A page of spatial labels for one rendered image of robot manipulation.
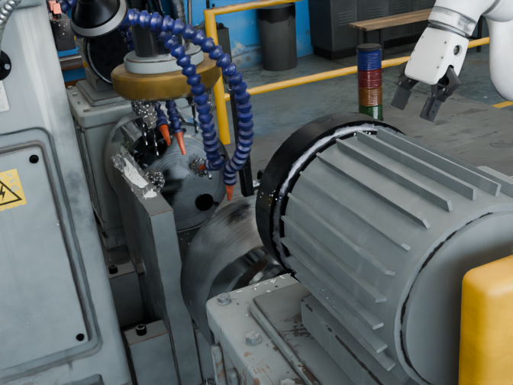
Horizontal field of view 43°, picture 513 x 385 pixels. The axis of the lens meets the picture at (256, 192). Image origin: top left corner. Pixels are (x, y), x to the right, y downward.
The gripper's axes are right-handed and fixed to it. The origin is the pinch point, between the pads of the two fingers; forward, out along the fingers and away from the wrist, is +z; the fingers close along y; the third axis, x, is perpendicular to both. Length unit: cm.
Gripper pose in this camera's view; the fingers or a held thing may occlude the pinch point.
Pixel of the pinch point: (412, 108)
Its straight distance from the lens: 128.0
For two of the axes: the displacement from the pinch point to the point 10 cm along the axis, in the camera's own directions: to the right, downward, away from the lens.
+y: -4.0, -3.5, 8.5
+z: -3.7, 9.1, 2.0
